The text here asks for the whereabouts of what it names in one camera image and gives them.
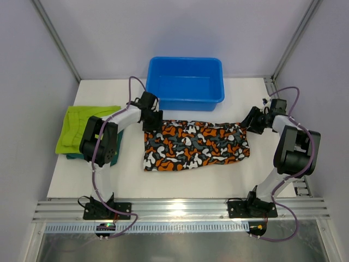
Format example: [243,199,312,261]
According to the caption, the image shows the orange black patterned shorts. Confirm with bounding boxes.
[143,120,250,171]

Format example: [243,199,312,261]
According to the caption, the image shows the dark green shorts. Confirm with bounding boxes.
[65,131,123,166]

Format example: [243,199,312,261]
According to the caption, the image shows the lime green shorts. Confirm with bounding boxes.
[55,105,121,154]

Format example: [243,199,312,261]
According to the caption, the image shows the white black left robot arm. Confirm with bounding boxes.
[79,91,163,220]

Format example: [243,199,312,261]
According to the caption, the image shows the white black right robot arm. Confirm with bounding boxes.
[241,98,321,217]

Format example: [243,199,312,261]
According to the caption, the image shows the blue plastic bin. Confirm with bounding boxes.
[146,57,225,111]

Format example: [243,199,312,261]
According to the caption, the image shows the right controller board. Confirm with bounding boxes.
[247,221,267,239]

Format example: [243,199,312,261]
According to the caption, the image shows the controller board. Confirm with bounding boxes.
[95,223,116,240]
[247,221,267,239]

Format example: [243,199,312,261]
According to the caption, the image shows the left controller board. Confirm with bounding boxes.
[95,223,116,240]

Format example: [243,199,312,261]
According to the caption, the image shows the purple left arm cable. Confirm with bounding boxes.
[91,76,147,241]

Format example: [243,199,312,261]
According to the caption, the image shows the right side aluminium rail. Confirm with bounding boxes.
[263,76,312,198]

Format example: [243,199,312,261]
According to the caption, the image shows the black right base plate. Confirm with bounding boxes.
[227,199,278,218]

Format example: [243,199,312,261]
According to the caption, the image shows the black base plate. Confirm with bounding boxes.
[227,199,278,218]
[83,198,131,221]

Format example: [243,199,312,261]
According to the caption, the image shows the aluminium mounting rail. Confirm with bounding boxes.
[32,198,330,223]

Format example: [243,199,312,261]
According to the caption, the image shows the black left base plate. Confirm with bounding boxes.
[83,198,131,221]

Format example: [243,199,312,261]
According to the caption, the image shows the grey slotted cable duct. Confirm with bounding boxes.
[44,221,249,234]

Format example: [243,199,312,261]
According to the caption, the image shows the right aluminium frame post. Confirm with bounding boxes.
[272,0,323,82]

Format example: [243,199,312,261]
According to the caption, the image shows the aluminium frame post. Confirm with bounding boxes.
[31,0,82,83]
[272,0,323,82]

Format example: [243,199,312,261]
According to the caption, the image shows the left aluminium frame post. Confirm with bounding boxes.
[31,0,82,83]

